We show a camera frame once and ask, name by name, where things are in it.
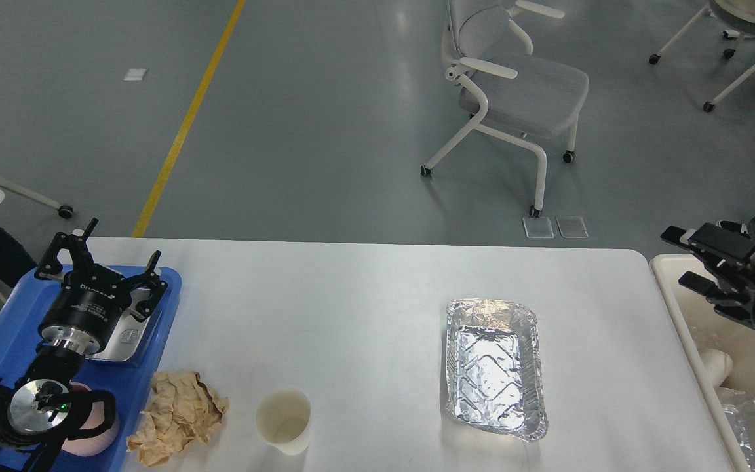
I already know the white paper scrap on floor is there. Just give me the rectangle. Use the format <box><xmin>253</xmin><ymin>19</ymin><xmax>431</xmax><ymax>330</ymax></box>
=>
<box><xmin>123</xmin><ymin>68</ymin><xmax>149</xmax><ymax>83</ymax></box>

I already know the grey white office chair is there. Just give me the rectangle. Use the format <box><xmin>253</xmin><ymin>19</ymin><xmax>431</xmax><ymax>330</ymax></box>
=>
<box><xmin>420</xmin><ymin>1</ymin><xmax>589</xmax><ymax>218</ymax></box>

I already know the blue plastic tray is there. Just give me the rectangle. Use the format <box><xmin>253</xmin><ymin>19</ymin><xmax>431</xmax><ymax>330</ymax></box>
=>
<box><xmin>0</xmin><ymin>267</ymin><xmax>182</xmax><ymax>471</ymax></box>

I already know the right floor outlet plate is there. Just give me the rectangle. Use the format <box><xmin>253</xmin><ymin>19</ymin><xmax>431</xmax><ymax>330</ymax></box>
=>
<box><xmin>555</xmin><ymin>216</ymin><xmax>589</xmax><ymax>239</ymax></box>

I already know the small stainless steel tray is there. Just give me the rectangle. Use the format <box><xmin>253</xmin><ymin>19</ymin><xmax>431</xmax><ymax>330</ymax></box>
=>
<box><xmin>86</xmin><ymin>304</ymin><xmax>158</xmax><ymax>363</ymax></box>

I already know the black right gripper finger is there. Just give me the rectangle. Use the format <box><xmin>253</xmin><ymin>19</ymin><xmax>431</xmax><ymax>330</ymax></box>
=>
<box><xmin>660</xmin><ymin>223</ymin><xmax>755</xmax><ymax>269</ymax></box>
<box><xmin>678</xmin><ymin>273</ymin><xmax>729</xmax><ymax>299</ymax></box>

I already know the floor outlet plate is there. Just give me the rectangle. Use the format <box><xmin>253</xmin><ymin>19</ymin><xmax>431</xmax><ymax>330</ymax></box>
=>
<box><xmin>522</xmin><ymin>217</ymin><xmax>555</xmax><ymax>239</ymax></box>
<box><xmin>555</xmin><ymin>216</ymin><xmax>589</xmax><ymax>239</ymax></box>

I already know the left floor outlet plate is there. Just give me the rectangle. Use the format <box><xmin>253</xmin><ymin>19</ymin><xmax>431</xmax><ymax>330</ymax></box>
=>
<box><xmin>522</xmin><ymin>217</ymin><xmax>555</xmax><ymax>239</ymax></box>

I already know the white cup in bin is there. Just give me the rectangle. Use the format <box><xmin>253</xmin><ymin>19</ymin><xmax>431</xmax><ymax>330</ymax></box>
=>
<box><xmin>699</xmin><ymin>347</ymin><xmax>734</xmax><ymax>388</ymax></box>

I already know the pink ribbed mug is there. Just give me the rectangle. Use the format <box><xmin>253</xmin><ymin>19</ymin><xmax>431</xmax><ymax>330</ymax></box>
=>
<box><xmin>61</xmin><ymin>401</ymin><xmax>121</xmax><ymax>457</ymax></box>

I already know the aluminium foil tray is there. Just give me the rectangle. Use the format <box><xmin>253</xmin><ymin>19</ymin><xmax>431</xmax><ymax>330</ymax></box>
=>
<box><xmin>444</xmin><ymin>298</ymin><xmax>549</xmax><ymax>443</ymax></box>

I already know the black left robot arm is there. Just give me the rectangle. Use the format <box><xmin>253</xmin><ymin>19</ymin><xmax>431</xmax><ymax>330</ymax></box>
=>
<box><xmin>0</xmin><ymin>219</ymin><xmax>181</xmax><ymax>471</ymax></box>

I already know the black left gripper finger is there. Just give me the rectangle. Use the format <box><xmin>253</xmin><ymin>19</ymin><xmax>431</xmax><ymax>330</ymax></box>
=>
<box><xmin>34</xmin><ymin>218</ymin><xmax>100</xmax><ymax>289</ymax></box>
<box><xmin>106</xmin><ymin>250</ymin><xmax>168</xmax><ymax>322</ymax></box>

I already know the crumpled brown paper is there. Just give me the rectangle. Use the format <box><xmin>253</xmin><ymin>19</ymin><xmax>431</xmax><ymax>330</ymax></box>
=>
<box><xmin>126</xmin><ymin>370</ymin><xmax>230</xmax><ymax>468</ymax></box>

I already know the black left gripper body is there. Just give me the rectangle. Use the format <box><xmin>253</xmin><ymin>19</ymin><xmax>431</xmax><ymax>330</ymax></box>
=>
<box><xmin>38</xmin><ymin>266</ymin><xmax>134</xmax><ymax>355</ymax></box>

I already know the cream paper cup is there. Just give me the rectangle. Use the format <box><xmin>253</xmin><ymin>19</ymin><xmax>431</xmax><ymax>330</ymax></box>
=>
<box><xmin>255</xmin><ymin>388</ymin><xmax>312</xmax><ymax>455</ymax></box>

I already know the cream plastic bin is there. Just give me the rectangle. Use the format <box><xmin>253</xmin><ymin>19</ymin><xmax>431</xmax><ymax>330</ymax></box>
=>
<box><xmin>650</xmin><ymin>254</ymin><xmax>755</xmax><ymax>471</ymax></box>

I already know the foil tray in bin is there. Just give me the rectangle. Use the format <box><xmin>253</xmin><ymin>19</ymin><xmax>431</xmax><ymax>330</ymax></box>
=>
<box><xmin>716</xmin><ymin>387</ymin><xmax>755</xmax><ymax>471</ymax></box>

